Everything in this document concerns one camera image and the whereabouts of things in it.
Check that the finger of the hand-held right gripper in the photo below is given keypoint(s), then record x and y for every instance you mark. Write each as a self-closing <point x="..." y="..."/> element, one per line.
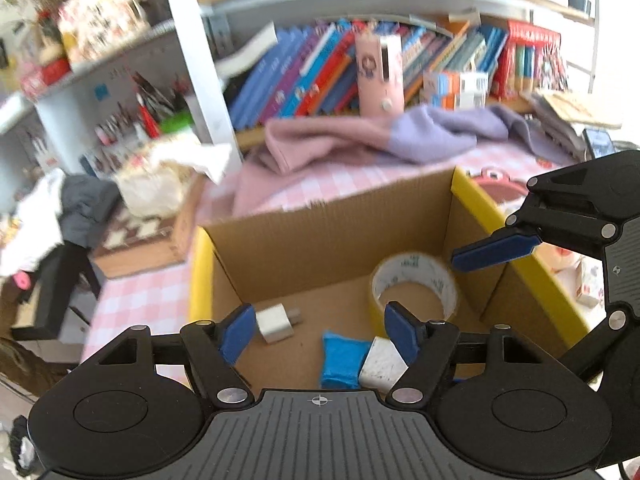
<point x="495" y="252"/>
<point x="595" y="350"/>

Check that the small white charger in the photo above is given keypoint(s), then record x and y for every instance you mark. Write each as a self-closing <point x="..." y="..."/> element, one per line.
<point x="272" y="322"/>

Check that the white shelf unit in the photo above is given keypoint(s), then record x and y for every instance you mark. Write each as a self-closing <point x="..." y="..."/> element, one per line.
<point x="190" y="60"/>

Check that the pink and purple cloth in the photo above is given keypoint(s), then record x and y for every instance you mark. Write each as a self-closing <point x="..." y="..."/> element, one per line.
<point x="350" y="145"/>

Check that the row of slanted colourful books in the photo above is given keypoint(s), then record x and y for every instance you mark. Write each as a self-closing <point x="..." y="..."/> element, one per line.
<point x="300" y="75"/>

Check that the orange and blue carton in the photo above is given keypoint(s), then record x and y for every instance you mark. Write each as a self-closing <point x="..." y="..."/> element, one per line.
<point x="450" y="82"/>
<point x="445" y="101"/>

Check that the grey garment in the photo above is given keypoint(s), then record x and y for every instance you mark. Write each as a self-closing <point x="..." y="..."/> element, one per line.
<point x="87" y="210"/>

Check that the brown paper notebook stack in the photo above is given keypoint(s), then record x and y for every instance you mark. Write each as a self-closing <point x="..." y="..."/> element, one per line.
<point x="575" y="110"/>

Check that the smartphone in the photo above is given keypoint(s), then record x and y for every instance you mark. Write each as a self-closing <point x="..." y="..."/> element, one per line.
<point x="599" y="142"/>

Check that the pink decorative plaque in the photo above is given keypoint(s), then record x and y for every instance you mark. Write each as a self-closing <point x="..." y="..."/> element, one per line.
<point x="100" y="15"/>

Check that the red boxed book set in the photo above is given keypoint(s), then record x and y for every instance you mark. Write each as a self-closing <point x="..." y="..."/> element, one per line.
<point x="530" y="55"/>

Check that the white shirt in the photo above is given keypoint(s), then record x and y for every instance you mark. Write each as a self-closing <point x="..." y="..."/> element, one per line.
<point x="30" y="220"/>

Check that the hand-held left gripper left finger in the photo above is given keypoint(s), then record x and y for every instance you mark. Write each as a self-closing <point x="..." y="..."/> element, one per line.
<point x="237" y="335"/>

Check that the white soft packet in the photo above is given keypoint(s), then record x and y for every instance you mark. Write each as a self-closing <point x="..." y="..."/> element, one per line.
<point x="382" y="365"/>

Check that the yellow cardboard box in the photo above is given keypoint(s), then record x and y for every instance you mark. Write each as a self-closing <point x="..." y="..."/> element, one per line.
<point x="325" y="240"/>

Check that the black bench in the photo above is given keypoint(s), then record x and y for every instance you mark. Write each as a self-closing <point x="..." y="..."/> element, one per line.
<point x="55" y="290"/>

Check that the pink cylindrical holder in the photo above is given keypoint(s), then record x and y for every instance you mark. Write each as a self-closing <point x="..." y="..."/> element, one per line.
<point x="377" y="75"/>

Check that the yellow tape roll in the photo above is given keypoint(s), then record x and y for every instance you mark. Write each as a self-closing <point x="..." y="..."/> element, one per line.
<point x="385" y="272"/>

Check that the blue sponge block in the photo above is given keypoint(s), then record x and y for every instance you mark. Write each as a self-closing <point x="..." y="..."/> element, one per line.
<point x="342" y="360"/>

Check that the wooden chess box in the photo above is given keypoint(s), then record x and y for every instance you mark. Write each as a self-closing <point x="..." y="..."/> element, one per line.
<point x="145" y="247"/>

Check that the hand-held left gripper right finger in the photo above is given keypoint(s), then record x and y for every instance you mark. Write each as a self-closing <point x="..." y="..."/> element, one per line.
<point x="400" y="335"/>

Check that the cluster of pens and scissors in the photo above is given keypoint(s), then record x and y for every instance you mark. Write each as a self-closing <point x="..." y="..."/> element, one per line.
<point x="145" y="110"/>

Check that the small white box red label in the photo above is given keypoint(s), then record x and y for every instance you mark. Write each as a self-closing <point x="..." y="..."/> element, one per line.
<point x="587" y="285"/>

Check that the cream tissue box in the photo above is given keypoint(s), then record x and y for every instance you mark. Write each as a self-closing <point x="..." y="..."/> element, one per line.
<point x="160" y="185"/>

